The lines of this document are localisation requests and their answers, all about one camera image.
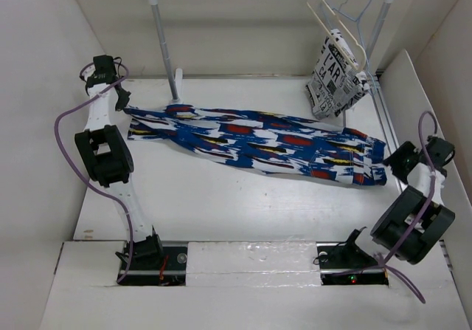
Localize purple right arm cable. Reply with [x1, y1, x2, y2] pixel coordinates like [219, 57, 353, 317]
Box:
[375, 111, 442, 304]

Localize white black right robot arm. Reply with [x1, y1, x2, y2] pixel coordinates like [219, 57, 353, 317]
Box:
[370, 136, 455, 264]

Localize blue red white patterned trousers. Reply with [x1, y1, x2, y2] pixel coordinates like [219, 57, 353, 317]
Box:
[124, 104, 387, 186]

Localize wooden clothes hanger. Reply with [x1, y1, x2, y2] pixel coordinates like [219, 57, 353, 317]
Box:
[306, 0, 367, 72]

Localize light blue wire hanger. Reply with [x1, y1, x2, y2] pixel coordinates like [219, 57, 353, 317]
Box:
[333, 0, 383, 97]

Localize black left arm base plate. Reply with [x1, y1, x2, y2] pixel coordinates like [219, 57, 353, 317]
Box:
[116, 243, 188, 286]

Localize black white newspaper print garment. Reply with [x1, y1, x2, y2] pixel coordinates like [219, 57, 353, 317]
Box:
[306, 30, 370, 120]

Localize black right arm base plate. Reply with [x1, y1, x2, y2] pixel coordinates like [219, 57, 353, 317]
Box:
[313, 242, 389, 286]

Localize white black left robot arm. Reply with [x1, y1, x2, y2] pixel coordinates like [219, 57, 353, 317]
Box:
[74, 55, 165, 270]

